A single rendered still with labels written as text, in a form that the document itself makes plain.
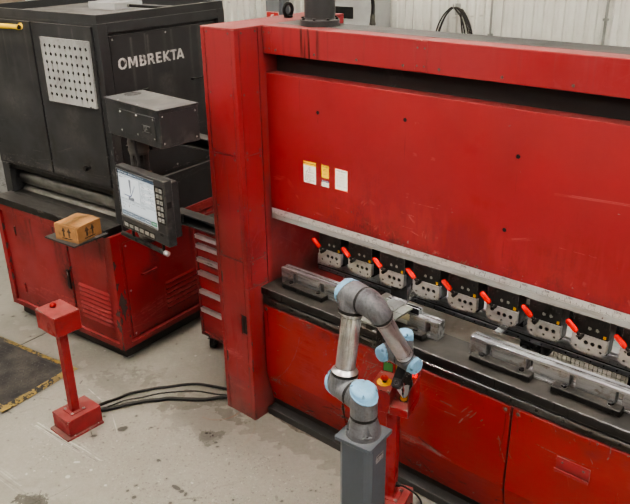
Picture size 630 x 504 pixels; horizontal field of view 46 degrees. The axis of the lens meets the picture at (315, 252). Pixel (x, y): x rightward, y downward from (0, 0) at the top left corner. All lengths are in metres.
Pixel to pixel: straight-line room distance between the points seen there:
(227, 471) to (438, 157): 2.09
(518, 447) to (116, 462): 2.22
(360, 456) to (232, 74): 1.93
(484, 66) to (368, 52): 0.58
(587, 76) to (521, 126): 0.34
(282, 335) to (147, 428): 1.03
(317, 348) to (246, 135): 1.21
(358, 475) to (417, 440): 0.73
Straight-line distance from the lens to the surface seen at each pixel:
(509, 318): 3.39
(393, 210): 3.54
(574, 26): 7.61
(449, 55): 3.20
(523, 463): 3.60
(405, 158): 3.43
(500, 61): 3.09
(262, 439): 4.46
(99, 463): 4.47
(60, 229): 4.80
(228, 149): 3.92
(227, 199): 4.03
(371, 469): 3.22
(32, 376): 5.35
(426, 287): 3.57
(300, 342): 4.15
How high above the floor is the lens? 2.73
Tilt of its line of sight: 24 degrees down
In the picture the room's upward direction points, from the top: 1 degrees counter-clockwise
